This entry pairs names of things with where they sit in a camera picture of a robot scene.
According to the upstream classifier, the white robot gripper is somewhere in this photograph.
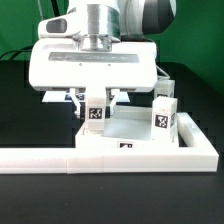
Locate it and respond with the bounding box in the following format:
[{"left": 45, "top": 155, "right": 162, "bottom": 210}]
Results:
[{"left": 29, "top": 11, "right": 157, "bottom": 118}]

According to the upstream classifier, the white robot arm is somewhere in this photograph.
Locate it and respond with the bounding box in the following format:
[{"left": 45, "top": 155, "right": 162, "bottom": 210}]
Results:
[{"left": 29, "top": 0, "right": 176, "bottom": 108}]

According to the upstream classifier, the white marker sheet with tags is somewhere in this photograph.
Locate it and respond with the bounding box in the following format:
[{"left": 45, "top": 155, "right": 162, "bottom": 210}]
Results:
[{"left": 42, "top": 91, "right": 130, "bottom": 103}]

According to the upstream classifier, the white L-shaped obstacle fence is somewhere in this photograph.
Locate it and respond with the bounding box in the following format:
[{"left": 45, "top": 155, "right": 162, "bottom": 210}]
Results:
[{"left": 0, "top": 113, "right": 219, "bottom": 174}]

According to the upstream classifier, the white camera cable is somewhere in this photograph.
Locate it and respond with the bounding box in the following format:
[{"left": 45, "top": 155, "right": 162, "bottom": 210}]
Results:
[{"left": 155, "top": 64, "right": 171, "bottom": 81}]

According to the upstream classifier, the black cable bundle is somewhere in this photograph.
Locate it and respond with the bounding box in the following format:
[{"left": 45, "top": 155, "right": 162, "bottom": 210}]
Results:
[{"left": 0, "top": 0, "right": 64, "bottom": 62}]

